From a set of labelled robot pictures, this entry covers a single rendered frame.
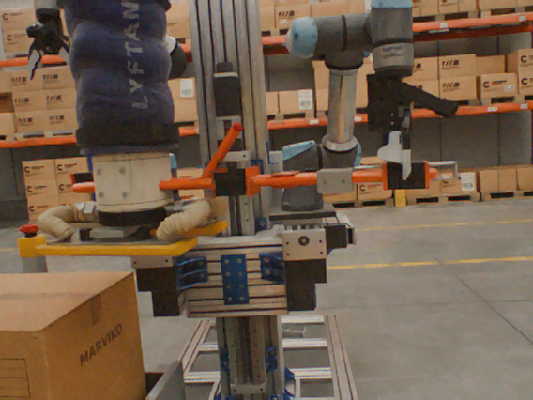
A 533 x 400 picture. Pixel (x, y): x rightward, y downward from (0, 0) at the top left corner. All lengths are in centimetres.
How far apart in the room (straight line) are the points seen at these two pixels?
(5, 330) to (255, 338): 99
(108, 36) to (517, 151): 977
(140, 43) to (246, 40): 82
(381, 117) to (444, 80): 772
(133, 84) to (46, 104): 831
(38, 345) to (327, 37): 84
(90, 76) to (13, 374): 62
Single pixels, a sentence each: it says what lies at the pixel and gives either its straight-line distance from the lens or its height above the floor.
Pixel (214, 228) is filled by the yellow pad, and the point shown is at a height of 109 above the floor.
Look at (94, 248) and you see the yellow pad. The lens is 103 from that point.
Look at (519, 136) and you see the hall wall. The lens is 1045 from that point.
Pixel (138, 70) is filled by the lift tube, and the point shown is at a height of 144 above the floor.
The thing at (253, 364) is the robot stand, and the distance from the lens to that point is 191.
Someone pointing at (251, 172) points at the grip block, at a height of 122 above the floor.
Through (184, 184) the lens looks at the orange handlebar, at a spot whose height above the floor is 120.
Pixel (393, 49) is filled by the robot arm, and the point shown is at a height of 143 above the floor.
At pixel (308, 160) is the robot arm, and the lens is 159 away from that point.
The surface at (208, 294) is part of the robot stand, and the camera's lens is 169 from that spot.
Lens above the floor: 128
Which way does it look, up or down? 7 degrees down
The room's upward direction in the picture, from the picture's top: 4 degrees counter-clockwise
